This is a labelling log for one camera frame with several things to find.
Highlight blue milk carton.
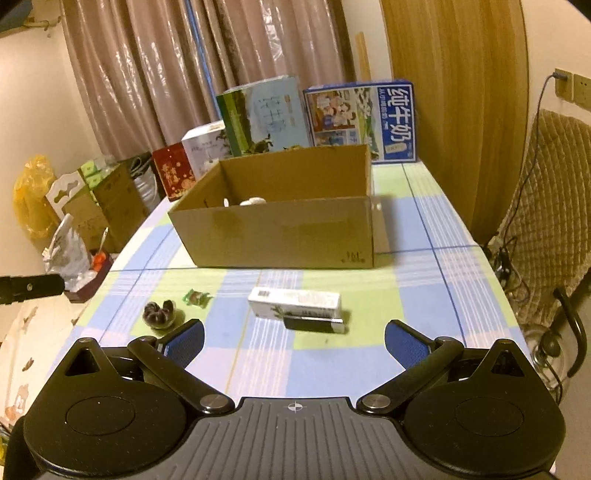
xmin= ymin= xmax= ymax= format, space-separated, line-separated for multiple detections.
xmin=303 ymin=79 xmax=418 ymax=165

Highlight cartoon printed cloth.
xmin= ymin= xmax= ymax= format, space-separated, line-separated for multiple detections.
xmin=0 ymin=268 xmax=112 ymax=431

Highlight brown cardboard boxes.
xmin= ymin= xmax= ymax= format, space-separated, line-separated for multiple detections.
xmin=64 ymin=163 xmax=149 ymax=253

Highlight white plastic bag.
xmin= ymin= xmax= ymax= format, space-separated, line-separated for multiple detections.
xmin=42 ymin=214 xmax=94 ymax=288

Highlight quilted chair cover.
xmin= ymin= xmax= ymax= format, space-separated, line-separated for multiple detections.
xmin=500 ymin=108 xmax=591 ymax=320

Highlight metal bucket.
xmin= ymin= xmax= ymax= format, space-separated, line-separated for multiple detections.
xmin=133 ymin=156 xmax=161 ymax=219

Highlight green tissue boxes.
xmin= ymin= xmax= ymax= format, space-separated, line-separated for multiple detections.
xmin=78 ymin=156 xmax=117 ymax=188

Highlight wall socket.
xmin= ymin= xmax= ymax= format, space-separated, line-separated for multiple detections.
xmin=555 ymin=73 xmax=591 ymax=105

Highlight beige curtain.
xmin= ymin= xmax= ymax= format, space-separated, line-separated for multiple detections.
xmin=59 ymin=0 xmax=362 ymax=163

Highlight small white box green print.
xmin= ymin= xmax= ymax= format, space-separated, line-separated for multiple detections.
xmin=247 ymin=287 xmax=343 ymax=319

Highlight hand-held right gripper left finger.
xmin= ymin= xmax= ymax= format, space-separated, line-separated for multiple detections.
xmin=50 ymin=318 xmax=237 ymax=417

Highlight white carved chair back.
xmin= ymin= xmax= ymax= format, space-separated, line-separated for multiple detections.
xmin=44 ymin=170 xmax=89 ymax=216

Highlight green and white milk carton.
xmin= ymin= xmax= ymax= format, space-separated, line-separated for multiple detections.
xmin=215 ymin=76 xmax=313 ymax=158

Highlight yellow plastic bag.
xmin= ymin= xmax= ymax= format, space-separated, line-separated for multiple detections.
xmin=13 ymin=155 xmax=59 ymax=239

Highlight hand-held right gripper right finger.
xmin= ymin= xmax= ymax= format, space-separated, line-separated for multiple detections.
xmin=355 ymin=318 xmax=539 ymax=417

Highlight dark red tray box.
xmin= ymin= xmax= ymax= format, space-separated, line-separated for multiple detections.
xmin=64 ymin=256 xmax=115 ymax=304

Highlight tangled floor cables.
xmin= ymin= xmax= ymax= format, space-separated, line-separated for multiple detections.
xmin=484 ymin=234 xmax=528 ymax=302

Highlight white humidifier box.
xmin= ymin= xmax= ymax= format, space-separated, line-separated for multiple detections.
xmin=181 ymin=120 xmax=232 ymax=181

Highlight cardboard box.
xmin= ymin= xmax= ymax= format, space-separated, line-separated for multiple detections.
xmin=168 ymin=143 xmax=393 ymax=270

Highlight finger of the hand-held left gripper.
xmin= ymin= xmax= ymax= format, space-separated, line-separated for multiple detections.
xmin=0 ymin=274 xmax=66 ymax=306

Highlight black chair frame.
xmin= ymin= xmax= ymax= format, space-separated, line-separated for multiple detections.
xmin=525 ymin=288 xmax=588 ymax=389

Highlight black charging cable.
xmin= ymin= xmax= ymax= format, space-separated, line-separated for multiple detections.
xmin=501 ymin=68 xmax=572 ymax=260

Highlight checked tablecloth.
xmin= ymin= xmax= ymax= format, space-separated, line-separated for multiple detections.
xmin=69 ymin=161 xmax=533 ymax=403

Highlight wooden wall panel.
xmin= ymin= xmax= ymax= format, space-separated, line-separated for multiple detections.
xmin=380 ymin=0 xmax=530 ymax=246

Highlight dark chocolate pastry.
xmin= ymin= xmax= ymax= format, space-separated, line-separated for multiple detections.
xmin=144 ymin=298 xmax=181 ymax=330

